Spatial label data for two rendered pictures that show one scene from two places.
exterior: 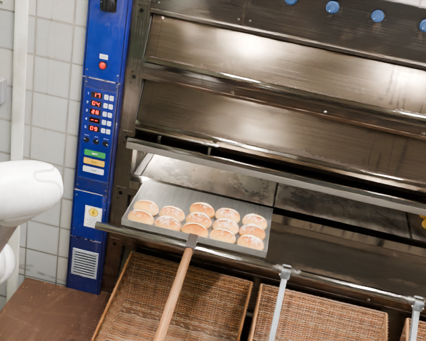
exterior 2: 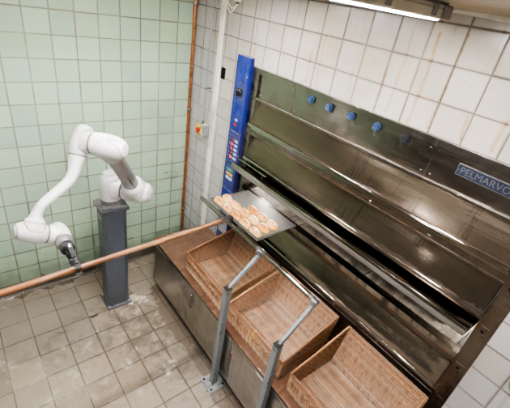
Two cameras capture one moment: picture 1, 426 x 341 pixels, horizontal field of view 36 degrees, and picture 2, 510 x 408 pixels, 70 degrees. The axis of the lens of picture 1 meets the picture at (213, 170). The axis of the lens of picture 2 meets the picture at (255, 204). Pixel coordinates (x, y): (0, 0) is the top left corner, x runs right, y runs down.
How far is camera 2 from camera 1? 158 cm
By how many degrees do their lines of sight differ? 37
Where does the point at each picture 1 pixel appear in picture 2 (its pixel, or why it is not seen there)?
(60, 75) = (224, 127)
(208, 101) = (274, 154)
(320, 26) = (324, 118)
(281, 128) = (301, 177)
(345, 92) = (329, 162)
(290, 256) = (298, 257)
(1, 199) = (91, 145)
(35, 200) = (104, 150)
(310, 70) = (316, 145)
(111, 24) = (240, 104)
